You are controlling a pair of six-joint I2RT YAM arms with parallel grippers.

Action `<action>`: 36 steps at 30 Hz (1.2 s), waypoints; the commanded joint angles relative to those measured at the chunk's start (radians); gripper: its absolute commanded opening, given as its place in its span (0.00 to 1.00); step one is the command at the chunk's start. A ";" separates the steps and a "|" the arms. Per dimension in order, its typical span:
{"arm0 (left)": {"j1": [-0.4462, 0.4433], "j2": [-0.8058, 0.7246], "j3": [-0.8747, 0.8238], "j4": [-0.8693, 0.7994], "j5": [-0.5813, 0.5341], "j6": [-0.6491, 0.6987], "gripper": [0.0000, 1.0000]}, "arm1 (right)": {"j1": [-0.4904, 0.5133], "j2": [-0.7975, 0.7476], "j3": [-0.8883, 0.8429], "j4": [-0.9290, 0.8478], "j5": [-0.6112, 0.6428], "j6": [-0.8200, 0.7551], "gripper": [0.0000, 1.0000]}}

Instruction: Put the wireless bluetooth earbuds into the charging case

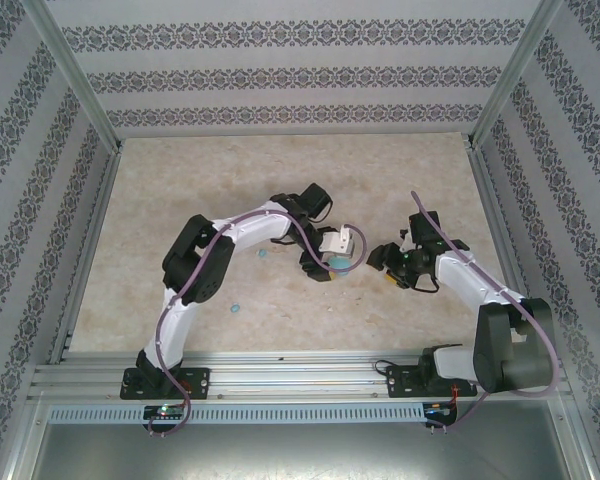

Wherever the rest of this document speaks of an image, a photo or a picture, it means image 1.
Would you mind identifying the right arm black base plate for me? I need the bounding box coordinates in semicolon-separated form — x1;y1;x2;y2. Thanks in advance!
385;363;479;400

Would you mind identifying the metal sheet panel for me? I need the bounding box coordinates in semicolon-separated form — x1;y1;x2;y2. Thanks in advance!
27;399;591;480

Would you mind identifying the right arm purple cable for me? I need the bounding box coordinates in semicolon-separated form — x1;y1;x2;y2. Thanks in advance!
409;189;565;434

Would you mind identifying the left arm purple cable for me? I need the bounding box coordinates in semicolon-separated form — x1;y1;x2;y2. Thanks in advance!
147;207;369;440

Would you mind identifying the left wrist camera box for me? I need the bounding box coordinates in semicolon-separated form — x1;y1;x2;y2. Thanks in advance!
317;225;356;260

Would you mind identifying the right aluminium frame post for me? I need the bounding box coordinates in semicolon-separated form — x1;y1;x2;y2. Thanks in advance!
462;0;566;151

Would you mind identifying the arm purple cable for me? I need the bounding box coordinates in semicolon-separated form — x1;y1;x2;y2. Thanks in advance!
409;189;565;434
147;207;369;440

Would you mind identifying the blue earbud charging case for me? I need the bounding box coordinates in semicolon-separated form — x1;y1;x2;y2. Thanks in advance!
327;255;353;278

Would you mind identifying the left aluminium side rail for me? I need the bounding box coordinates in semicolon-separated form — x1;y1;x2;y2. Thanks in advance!
47;149;124;366

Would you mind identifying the right aluminium side rail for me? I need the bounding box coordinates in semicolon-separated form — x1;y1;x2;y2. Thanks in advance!
467;147;551;359

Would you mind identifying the aluminium mounting rail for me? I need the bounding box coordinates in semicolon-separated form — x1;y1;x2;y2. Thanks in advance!
27;349;569;402

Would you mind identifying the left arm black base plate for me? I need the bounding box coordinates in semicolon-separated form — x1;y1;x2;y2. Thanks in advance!
119;367;212;401

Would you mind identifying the white slotted cable duct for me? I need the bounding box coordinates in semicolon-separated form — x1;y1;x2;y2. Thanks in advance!
47;402;427;426

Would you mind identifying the left aluminium frame post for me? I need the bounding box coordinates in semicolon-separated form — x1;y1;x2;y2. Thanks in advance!
17;0;124;154

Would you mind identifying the left circuit board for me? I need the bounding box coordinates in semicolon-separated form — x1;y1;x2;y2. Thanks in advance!
143;404;187;420

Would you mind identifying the aluminium frame post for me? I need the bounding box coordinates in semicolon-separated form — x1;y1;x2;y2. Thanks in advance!
462;0;566;151
17;0;124;154

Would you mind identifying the aluminium side rail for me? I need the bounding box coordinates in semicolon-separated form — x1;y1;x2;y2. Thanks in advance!
47;149;124;366
467;147;551;359

